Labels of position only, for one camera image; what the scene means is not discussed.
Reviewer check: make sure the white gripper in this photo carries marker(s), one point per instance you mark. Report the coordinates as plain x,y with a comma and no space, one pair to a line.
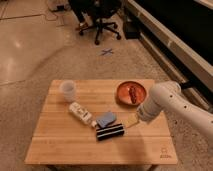
146,111

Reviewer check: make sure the red pepper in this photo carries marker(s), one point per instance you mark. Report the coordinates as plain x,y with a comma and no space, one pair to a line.
133,94

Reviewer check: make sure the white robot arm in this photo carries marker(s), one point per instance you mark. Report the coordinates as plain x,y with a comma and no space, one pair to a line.
167,96

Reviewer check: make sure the translucent white cup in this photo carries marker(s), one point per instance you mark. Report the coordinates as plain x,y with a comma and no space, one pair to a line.
68,89

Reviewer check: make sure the blue sponge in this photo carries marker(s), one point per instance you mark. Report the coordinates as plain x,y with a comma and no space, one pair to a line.
106,119

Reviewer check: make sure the white plastic bottle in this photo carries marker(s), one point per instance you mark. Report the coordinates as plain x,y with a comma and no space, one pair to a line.
82,114

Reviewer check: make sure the black box on floor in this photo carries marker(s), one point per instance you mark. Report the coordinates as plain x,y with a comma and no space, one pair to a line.
131,30

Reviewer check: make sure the person legs with shoes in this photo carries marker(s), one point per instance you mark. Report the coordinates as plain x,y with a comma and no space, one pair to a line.
78,7

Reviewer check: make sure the black office chair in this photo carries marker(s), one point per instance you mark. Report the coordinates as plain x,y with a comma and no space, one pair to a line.
100,10

